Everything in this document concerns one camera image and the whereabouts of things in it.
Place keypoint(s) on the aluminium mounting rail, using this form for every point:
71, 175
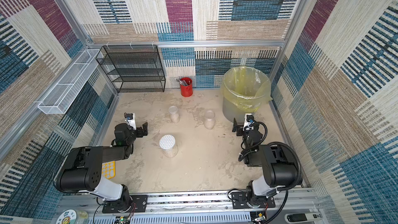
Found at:
190, 207

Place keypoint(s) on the round sticker label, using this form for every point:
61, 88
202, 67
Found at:
72, 216

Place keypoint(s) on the white mesh wall basket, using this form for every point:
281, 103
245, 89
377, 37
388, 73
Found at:
59, 99

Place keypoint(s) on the black device on rail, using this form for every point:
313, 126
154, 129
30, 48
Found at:
299, 218

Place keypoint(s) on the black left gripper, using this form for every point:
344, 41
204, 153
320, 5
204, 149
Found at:
141, 134

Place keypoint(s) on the red cup with utensils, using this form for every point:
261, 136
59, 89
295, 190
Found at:
186, 86

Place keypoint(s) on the large plastic jar of rice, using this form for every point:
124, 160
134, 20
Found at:
171, 153

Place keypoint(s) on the grey bin with yellow bag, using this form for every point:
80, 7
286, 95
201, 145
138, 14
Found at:
244, 90

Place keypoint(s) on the medium plastic jar with rice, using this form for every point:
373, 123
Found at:
209, 121

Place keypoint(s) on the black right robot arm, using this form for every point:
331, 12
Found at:
281, 171

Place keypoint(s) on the small plastic jar with rice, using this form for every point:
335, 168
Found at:
174, 115

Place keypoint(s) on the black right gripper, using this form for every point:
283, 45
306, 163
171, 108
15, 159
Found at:
240, 127

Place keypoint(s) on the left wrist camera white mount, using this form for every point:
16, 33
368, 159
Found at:
130, 120

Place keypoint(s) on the black wire shelf rack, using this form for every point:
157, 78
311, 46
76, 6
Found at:
133, 68

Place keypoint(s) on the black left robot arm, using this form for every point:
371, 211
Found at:
81, 172

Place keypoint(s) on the yellow calculator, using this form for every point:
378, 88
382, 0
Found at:
109, 170

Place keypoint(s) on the patterned white jar lid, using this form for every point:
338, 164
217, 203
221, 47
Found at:
167, 142

